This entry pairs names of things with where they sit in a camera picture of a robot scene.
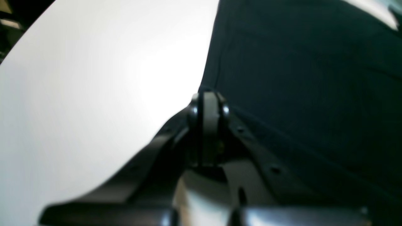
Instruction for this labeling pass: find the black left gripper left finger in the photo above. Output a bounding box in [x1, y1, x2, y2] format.
[39, 94, 207, 226]

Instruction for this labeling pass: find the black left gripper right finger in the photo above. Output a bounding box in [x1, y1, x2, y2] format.
[204, 92, 372, 226]

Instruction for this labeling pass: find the black T-shirt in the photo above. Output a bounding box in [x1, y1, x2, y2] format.
[199, 0, 401, 226]

